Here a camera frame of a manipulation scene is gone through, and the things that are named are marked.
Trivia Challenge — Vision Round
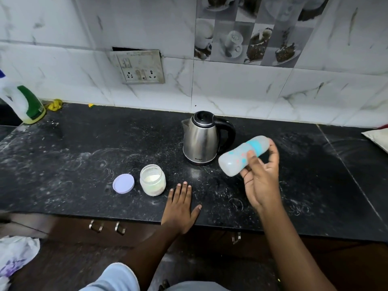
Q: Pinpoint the person's right forearm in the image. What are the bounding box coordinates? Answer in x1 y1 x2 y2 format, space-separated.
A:
257 202 337 291

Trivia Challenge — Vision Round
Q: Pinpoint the lilac round jar lid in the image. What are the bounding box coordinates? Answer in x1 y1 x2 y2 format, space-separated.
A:
112 173 135 195

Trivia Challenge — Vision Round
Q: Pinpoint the white packet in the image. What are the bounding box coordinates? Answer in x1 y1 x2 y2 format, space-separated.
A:
361 127 388 154

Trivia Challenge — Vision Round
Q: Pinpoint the white detergent bottle green label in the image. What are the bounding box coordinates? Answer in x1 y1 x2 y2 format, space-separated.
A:
0 69 46 125

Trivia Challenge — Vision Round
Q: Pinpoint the person's left forearm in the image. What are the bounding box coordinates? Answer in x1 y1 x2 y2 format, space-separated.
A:
121 224 186 291

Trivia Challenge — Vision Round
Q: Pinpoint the person's right hand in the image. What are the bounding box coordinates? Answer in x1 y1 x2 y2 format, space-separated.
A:
239 138 284 214

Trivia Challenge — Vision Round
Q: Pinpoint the steel electric kettle black handle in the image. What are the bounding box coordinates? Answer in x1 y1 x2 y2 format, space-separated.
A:
181 110 236 166

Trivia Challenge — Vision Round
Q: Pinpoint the grimy wall socket plate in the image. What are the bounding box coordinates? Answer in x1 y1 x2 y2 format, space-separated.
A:
110 50 165 85

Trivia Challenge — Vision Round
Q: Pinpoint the light blue left sleeve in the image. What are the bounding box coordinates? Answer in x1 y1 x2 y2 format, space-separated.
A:
78 262 141 291

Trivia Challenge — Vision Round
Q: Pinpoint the translucent dome bottle cap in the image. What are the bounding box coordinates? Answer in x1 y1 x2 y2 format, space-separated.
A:
254 135 270 157

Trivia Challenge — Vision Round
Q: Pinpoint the clear milk powder jar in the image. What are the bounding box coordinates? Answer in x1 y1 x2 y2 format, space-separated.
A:
139 164 167 197

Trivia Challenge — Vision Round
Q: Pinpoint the teal nipple ring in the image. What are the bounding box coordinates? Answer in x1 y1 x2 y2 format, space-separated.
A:
245 139 265 160

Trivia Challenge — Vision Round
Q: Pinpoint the clear plastic baby bottle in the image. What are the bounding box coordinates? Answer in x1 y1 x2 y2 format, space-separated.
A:
218 142 252 177

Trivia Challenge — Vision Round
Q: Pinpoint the light grey shirt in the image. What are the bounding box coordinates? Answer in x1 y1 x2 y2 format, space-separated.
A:
165 281 231 291

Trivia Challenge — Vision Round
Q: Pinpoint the person's left hand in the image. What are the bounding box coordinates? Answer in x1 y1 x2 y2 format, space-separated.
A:
160 181 202 235

